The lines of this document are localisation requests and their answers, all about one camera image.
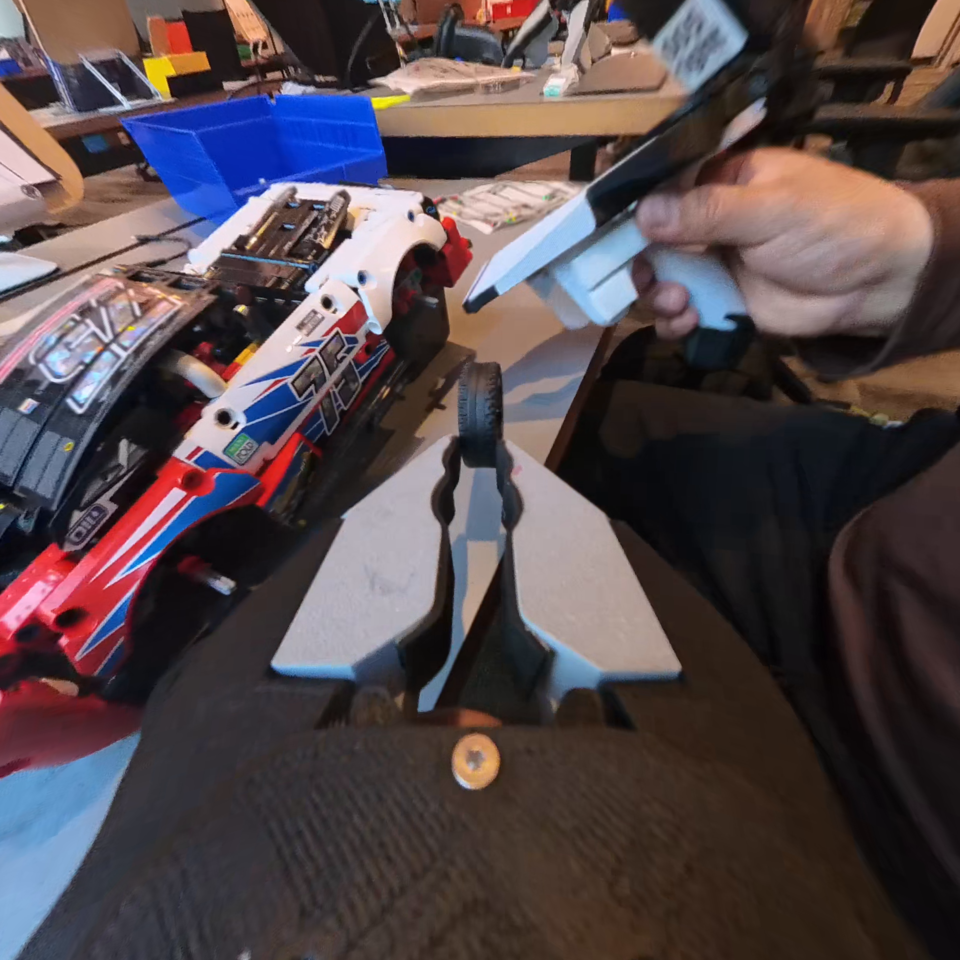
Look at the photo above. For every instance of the blue plastic bin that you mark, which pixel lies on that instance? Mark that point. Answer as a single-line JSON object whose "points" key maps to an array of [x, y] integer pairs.
{"points": [[225, 150]]}

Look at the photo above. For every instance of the black toy tyre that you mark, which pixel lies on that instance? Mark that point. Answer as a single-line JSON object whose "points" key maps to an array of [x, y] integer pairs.
{"points": [[480, 409]]}

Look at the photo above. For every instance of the yellow sticky note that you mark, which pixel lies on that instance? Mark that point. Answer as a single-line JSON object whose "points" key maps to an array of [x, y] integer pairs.
{"points": [[390, 101]]}

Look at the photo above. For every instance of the small teal box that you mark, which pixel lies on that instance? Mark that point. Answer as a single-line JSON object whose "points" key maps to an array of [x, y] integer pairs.
{"points": [[559, 84]]}

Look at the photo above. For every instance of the person's right hand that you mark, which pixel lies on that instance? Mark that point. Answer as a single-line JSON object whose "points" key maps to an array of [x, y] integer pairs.
{"points": [[810, 240]]}

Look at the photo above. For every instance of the grey desk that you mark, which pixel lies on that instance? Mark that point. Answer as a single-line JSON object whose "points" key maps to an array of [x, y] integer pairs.
{"points": [[525, 352]]}

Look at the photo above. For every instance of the sticker sheet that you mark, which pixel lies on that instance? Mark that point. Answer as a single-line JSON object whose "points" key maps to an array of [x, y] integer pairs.
{"points": [[510, 202]]}

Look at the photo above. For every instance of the brick-built toy race car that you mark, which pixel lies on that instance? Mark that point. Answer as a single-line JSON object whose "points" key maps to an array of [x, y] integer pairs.
{"points": [[247, 390]]}

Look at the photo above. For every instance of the yellow block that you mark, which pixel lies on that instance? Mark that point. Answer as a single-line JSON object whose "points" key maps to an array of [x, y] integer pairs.
{"points": [[169, 75]]}

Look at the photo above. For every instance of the black rounded device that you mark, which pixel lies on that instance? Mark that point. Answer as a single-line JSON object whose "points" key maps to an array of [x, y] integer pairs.
{"points": [[469, 37]]}

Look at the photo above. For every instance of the printed paper sheets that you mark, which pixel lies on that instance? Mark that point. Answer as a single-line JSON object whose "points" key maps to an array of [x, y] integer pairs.
{"points": [[450, 75]]}

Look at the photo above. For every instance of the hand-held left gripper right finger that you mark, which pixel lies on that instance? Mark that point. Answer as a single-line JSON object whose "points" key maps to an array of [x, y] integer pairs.
{"points": [[585, 592]]}

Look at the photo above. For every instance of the clear acrylic stand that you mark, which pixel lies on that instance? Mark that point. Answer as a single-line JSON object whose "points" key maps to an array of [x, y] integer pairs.
{"points": [[105, 79]]}

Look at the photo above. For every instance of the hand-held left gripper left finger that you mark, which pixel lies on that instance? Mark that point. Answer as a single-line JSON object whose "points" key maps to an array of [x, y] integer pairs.
{"points": [[375, 577]]}

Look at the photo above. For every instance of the grey wedge-shaped stand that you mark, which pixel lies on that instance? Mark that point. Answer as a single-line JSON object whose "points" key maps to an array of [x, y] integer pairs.
{"points": [[622, 71]]}

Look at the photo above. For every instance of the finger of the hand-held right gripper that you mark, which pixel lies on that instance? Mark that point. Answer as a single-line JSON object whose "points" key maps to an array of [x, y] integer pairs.
{"points": [[525, 247]]}

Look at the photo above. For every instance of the orange block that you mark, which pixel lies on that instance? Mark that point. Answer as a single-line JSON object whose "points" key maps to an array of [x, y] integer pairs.
{"points": [[176, 37]]}

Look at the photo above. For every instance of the long grey table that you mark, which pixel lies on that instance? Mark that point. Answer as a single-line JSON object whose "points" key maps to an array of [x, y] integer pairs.
{"points": [[510, 112]]}

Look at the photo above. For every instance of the cardboard sheet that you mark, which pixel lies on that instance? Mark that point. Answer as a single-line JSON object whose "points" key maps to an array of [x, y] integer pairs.
{"points": [[75, 22]]}

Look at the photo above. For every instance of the black office chair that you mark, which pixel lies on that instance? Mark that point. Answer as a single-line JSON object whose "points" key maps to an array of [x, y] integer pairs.
{"points": [[862, 97]]}

